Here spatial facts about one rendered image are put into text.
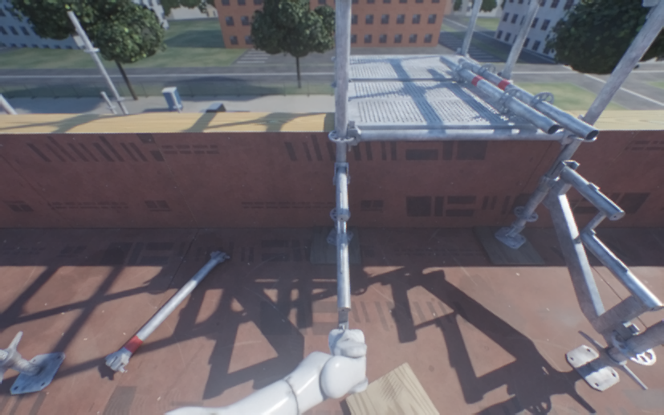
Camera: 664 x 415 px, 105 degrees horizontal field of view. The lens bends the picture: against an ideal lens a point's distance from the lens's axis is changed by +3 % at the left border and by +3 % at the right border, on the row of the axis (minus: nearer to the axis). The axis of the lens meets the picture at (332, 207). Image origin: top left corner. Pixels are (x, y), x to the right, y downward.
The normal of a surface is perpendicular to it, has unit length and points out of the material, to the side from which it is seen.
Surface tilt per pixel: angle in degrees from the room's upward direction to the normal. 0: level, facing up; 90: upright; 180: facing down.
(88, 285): 0
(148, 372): 0
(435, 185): 90
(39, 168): 90
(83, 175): 90
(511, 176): 90
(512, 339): 0
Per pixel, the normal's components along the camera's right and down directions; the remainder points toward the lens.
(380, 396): -0.01, -0.74
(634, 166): 0.00, 0.67
